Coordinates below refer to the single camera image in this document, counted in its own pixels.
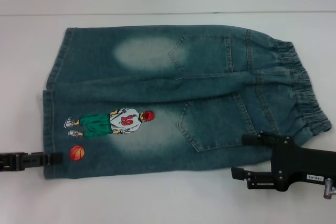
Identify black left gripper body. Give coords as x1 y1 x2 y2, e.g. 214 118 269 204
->
0 152 18 173

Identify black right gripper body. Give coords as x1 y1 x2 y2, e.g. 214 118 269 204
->
272 136 336 192

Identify blue denim shorts with print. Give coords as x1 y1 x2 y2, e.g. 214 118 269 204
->
41 25 333 180

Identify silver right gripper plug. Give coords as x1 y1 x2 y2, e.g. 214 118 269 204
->
323 178 336 199

